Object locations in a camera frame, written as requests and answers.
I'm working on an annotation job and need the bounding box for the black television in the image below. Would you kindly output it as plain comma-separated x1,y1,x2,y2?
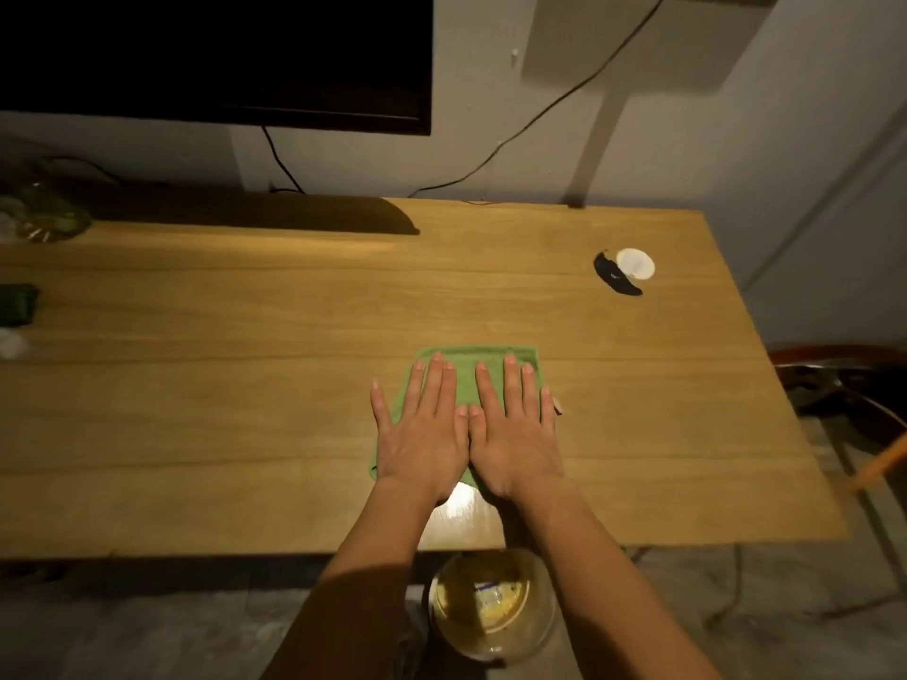
0,0,435,138

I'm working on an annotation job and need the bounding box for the person's left forearm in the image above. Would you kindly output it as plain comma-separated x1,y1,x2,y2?
258,477,444,680

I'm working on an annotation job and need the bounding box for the person's right forearm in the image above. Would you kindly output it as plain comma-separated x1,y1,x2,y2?
506,477,724,680

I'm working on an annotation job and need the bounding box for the person's right hand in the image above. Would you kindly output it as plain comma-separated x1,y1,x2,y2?
467,353,567,503

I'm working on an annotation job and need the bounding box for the black television cable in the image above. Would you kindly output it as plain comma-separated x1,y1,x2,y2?
260,127,306,196

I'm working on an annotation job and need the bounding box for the light green cloth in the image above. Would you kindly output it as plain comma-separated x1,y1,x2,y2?
368,344,565,489

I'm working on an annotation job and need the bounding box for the grey wall cable duct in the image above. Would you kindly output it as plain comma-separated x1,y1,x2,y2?
563,88,632,209

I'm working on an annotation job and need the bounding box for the green drinking glass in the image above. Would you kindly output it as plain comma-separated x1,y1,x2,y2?
0,137,94,244

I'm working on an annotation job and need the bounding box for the black curved patch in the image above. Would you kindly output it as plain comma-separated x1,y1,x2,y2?
592,250,644,298

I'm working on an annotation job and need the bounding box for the clear round bin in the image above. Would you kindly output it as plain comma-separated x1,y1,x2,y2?
427,548,557,665

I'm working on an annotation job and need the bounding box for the person's left hand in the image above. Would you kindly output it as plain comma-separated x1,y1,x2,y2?
369,351,471,505

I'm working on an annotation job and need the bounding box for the wooden table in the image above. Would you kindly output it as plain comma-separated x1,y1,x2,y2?
0,197,849,560

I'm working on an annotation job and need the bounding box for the dark green cloth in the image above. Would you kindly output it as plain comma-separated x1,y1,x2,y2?
0,282,41,360

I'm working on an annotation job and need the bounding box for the white round disc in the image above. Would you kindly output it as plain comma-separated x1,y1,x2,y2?
614,247,658,281

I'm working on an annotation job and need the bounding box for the orange strap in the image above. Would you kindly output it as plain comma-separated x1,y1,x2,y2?
768,344,907,489

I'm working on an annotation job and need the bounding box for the thin black adapter cable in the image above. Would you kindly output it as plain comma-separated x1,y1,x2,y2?
409,0,669,200

